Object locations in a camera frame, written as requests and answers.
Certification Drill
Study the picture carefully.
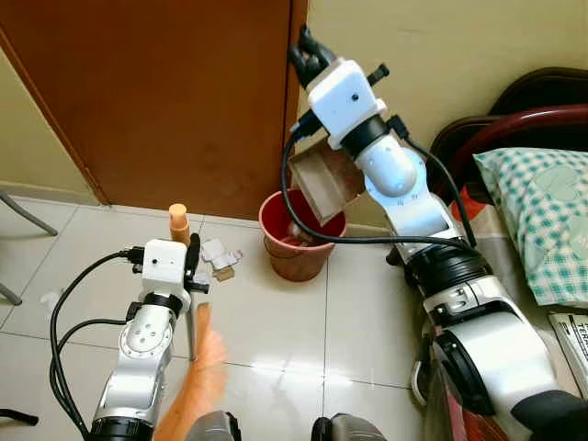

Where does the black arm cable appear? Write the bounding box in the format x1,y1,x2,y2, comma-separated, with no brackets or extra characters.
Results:
279,112,481,256
49,246,148,438

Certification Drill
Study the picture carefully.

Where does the green checked pillow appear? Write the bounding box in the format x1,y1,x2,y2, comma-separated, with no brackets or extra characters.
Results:
472,147,588,308

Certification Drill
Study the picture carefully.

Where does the grey metal furniture leg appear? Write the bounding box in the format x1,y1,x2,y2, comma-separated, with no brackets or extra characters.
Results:
0,188,59,237

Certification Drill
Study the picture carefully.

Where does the black chair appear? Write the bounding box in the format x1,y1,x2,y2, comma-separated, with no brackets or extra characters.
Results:
430,67,588,205

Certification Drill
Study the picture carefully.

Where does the brown cardboard box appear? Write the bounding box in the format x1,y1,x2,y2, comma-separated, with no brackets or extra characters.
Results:
289,138,368,227

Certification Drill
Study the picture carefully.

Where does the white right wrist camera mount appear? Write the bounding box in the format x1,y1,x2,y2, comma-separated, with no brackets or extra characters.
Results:
308,59,387,139

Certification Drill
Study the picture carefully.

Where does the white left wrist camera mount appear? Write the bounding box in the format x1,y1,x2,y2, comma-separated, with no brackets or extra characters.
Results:
141,239,191,295

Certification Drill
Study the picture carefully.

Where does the brown wooden door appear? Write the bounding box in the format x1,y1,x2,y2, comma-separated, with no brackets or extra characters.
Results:
0,0,310,221

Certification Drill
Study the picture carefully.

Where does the orange broom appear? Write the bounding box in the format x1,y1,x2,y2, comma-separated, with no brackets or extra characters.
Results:
152,204,229,441

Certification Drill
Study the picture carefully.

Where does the colourful bed sheet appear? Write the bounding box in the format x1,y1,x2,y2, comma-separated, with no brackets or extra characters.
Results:
424,184,588,441

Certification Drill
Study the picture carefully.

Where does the red plastic bucket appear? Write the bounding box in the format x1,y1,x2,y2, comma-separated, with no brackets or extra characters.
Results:
259,188,348,282

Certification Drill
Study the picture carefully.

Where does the dark red bed headboard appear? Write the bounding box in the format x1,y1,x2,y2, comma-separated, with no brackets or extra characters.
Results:
448,103,588,201

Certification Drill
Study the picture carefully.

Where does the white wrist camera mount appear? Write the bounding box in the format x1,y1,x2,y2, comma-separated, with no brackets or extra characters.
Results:
308,59,387,139
141,239,191,295

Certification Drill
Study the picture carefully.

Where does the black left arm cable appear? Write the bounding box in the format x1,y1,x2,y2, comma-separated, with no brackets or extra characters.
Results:
49,246,148,438

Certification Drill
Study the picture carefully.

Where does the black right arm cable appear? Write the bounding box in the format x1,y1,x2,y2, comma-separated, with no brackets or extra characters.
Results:
279,112,481,256

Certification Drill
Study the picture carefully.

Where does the white and red book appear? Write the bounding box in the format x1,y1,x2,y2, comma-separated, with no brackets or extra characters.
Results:
549,311,588,398

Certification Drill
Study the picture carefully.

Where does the grey right robot foot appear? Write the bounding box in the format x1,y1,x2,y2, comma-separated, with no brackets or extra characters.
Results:
311,413,389,441

